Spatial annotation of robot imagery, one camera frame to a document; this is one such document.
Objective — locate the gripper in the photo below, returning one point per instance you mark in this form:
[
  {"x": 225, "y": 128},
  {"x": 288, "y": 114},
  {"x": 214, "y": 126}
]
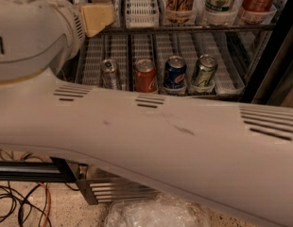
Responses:
[{"x": 72, "y": 23}]

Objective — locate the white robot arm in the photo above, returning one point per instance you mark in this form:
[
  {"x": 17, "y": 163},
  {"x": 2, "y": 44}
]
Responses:
[{"x": 234, "y": 157}]

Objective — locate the empty white tray top shelf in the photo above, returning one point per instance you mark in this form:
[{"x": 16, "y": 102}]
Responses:
[{"x": 141, "y": 13}]

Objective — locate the silver can middle shelf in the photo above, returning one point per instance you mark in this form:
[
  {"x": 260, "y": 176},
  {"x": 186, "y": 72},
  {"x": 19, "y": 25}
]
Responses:
[{"x": 110, "y": 74}]

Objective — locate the red Coca-Cola can middle shelf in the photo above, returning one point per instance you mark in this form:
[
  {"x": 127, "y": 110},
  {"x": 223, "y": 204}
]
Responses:
[{"x": 145, "y": 77}]

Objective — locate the blue Pepsi can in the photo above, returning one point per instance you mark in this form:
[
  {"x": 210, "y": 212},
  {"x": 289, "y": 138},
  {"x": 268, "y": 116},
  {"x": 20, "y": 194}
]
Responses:
[{"x": 174, "y": 72}]

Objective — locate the green can middle shelf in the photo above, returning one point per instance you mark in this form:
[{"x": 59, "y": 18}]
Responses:
[{"x": 204, "y": 71}]

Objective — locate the open glass fridge door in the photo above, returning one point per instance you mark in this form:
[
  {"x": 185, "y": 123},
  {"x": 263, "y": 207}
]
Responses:
[{"x": 55, "y": 171}]

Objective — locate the stainless steel fridge base grille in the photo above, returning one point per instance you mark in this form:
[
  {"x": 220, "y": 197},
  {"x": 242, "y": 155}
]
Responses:
[{"x": 99, "y": 186}]

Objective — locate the empty white tray middle left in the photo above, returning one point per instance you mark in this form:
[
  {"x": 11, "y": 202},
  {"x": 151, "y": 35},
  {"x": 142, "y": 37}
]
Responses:
[{"x": 90, "y": 57}]

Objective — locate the clear plastic bag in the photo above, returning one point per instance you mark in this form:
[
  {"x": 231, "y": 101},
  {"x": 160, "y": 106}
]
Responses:
[{"x": 163, "y": 211}]

